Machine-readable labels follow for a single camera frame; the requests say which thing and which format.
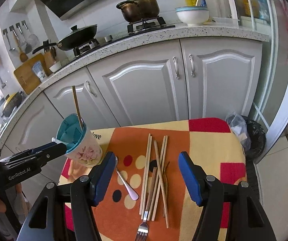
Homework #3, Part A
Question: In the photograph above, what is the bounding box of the white blue packet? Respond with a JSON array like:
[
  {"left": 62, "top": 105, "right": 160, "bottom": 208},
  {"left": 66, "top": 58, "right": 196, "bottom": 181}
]
[{"left": 32, "top": 61, "right": 47, "bottom": 82}]

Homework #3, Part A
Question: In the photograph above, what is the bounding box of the yellow lidded casserole pot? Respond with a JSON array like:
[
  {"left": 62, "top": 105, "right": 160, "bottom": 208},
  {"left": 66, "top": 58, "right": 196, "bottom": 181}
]
[{"left": 2, "top": 91, "right": 23, "bottom": 117}]

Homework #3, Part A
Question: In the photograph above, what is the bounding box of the wooden knife block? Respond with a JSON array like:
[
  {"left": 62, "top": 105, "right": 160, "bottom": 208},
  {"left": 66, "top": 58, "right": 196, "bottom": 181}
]
[{"left": 44, "top": 46, "right": 57, "bottom": 76}]

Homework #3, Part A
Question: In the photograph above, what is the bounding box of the colourful patterned table cloth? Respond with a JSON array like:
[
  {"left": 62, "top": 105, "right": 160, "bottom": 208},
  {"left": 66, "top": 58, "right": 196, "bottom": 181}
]
[{"left": 59, "top": 117, "right": 247, "bottom": 241}]

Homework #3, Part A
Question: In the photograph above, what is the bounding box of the white gloved left hand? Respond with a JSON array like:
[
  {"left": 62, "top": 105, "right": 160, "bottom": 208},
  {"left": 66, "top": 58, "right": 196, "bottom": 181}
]
[{"left": 0, "top": 183, "right": 27, "bottom": 218}]

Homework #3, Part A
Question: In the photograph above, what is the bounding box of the black trash bag bin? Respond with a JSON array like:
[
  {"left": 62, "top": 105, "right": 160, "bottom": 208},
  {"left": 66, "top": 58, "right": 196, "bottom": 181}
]
[{"left": 225, "top": 112, "right": 266, "bottom": 160}]

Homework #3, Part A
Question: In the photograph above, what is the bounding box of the teal floral utensil holder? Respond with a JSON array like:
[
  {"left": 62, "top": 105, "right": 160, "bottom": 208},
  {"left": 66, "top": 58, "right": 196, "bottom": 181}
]
[{"left": 55, "top": 114, "right": 103, "bottom": 168}]

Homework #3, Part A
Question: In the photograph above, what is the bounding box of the small white bowl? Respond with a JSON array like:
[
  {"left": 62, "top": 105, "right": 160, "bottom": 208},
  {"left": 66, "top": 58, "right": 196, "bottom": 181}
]
[{"left": 49, "top": 61, "right": 62, "bottom": 73}]

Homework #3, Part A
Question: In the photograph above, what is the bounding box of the small gold dessert fork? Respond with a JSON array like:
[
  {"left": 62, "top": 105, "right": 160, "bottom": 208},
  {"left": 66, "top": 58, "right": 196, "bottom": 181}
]
[{"left": 163, "top": 162, "right": 169, "bottom": 202}]

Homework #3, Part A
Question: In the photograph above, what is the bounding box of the metal fork wooden handle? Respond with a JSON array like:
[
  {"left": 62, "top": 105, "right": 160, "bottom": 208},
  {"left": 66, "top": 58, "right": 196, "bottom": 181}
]
[{"left": 135, "top": 167, "right": 157, "bottom": 241}]

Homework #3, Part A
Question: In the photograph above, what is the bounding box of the wooden cutting board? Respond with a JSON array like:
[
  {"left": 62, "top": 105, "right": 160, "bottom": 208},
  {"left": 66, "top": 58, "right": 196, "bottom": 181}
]
[{"left": 13, "top": 53, "right": 51, "bottom": 95}]

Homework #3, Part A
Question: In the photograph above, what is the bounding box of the white ceramic soup spoon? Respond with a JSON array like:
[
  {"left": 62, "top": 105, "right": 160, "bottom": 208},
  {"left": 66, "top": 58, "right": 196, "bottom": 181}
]
[{"left": 52, "top": 137, "right": 68, "bottom": 145}]

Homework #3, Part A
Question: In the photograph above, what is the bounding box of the white bowl with ladle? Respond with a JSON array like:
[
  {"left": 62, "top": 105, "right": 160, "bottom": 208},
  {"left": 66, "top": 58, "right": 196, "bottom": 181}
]
[{"left": 175, "top": 0, "right": 210, "bottom": 26}]

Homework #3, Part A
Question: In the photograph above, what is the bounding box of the wooden chopstick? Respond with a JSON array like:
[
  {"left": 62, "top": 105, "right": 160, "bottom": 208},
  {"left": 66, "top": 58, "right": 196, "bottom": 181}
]
[
  {"left": 151, "top": 136, "right": 169, "bottom": 228},
  {"left": 148, "top": 136, "right": 167, "bottom": 221},
  {"left": 72, "top": 85, "right": 84, "bottom": 131},
  {"left": 140, "top": 133, "right": 153, "bottom": 219},
  {"left": 154, "top": 140, "right": 169, "bottom": 229}
]

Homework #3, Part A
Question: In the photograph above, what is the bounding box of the bronze stock pot with lid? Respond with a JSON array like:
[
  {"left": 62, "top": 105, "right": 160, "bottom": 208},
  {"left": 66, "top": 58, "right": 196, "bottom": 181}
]
[{"left": 116, "top": 0, "right": 160, "bottom": 23}]

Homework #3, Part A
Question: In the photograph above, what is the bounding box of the black gas stove top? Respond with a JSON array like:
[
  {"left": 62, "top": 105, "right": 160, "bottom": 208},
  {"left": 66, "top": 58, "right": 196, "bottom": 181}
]
[{"left": 68, "top": 16, "right": 175, "bottom": 61}]

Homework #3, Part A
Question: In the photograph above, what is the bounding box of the metal spoon pink handle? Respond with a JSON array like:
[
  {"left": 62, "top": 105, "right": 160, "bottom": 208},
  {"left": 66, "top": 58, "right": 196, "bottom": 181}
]
[{"left": 115, "top": 156, "right": 139, "bottom": 201}]

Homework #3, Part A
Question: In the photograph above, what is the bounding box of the hanging kitchen utensils set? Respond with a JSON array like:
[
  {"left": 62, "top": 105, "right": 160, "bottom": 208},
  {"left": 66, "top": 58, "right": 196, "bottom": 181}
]
[{"left": 2, "top": 20, "right": 39, "bottom": 63}]

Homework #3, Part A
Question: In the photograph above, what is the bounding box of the black frying pan with lid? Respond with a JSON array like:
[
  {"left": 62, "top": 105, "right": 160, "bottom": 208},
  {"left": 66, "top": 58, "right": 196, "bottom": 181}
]
[{"left": 32, "top": 25, "right": 97, "bottom": 54}]

